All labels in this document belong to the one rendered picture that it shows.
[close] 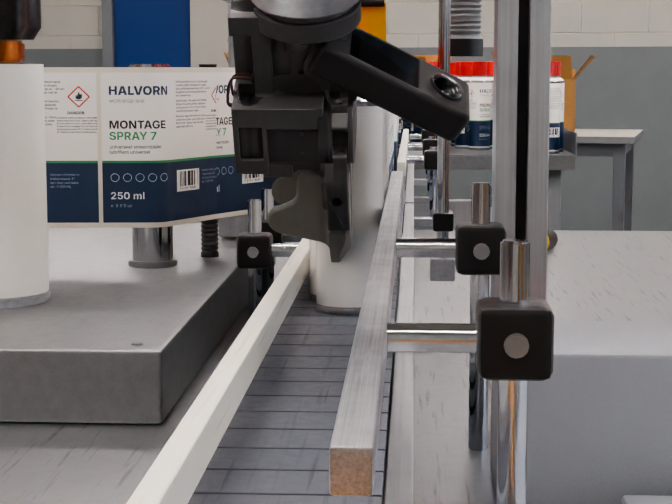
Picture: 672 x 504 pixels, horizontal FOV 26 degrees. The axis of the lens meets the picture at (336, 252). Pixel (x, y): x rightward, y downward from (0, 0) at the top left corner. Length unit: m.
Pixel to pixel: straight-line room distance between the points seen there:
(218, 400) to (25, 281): 0.51
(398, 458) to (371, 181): 0.42
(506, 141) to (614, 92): 7.54
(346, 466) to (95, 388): 0.59
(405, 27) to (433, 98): 7.97
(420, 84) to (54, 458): 0.34
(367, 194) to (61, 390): 0.27
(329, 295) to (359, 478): 0.70
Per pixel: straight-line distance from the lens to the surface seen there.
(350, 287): 1.09
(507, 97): 1.23
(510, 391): 0.59
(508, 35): 1.23
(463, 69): 3.45
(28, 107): 1.15
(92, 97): 1.36
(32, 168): 1.15
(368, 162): 1.08
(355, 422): 0.42
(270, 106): 0.97
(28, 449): 0.93
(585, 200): 8.81
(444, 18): 1.25
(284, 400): 0.81
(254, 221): 1.28
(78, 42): 9.61
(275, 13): 0.94
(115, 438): 0.94
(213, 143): 1.42
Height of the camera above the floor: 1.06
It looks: 7 degrees down
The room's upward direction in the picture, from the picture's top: straight up
